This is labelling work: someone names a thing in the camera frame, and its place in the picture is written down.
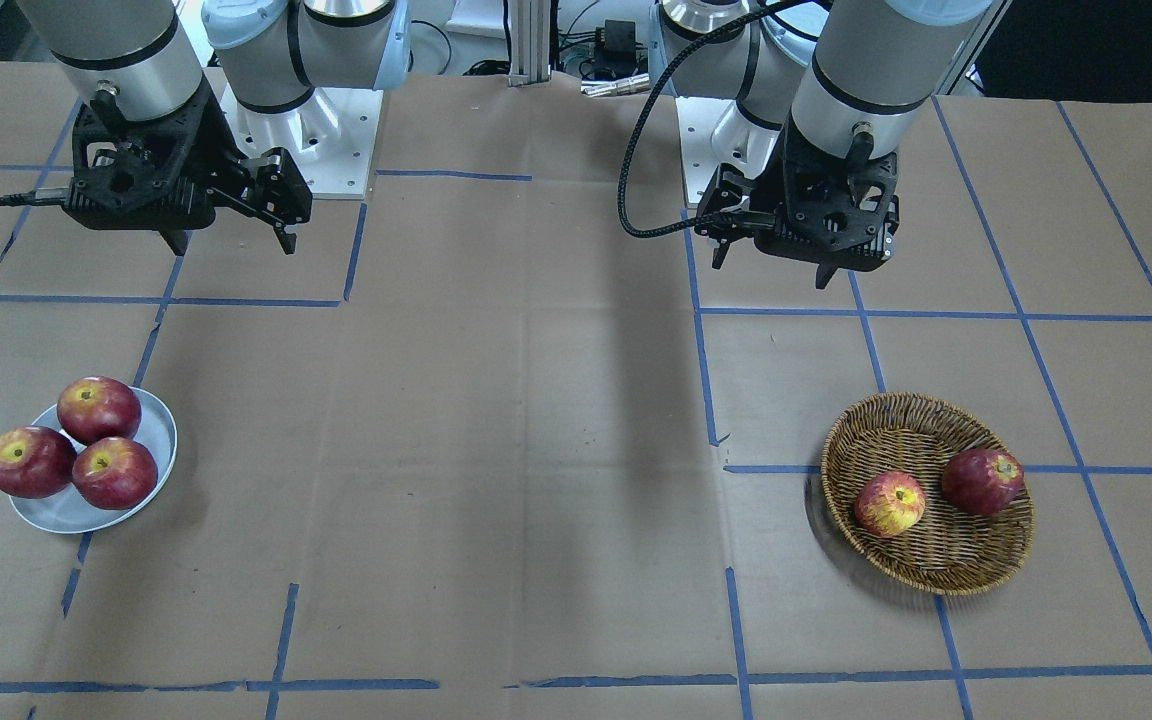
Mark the red apple front on plate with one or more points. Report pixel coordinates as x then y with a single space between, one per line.
115 474

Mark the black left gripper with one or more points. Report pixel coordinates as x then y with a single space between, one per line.
733 192

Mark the red apple back on plate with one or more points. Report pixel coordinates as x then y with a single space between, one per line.
98 407

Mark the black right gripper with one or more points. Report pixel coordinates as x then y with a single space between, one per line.
223 150

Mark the yellow red apple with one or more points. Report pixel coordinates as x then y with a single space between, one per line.
889 504

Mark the dark red apple in basket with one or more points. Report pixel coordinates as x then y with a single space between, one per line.
982 481

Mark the white round plate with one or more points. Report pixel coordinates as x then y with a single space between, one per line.
67 512

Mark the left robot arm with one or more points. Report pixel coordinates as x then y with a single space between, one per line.
791 115

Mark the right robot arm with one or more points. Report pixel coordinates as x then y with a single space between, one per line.
274 54

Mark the red apple on plate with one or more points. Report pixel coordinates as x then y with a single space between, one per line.
35 462
115 474
98 407

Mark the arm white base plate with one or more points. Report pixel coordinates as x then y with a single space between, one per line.
714 132
331 137

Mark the black power adapter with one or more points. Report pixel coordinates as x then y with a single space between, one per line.
619 42

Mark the aluminium frame post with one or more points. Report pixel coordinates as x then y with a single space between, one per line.
530 38

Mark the woven wicker basket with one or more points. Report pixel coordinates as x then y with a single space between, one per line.
947 551

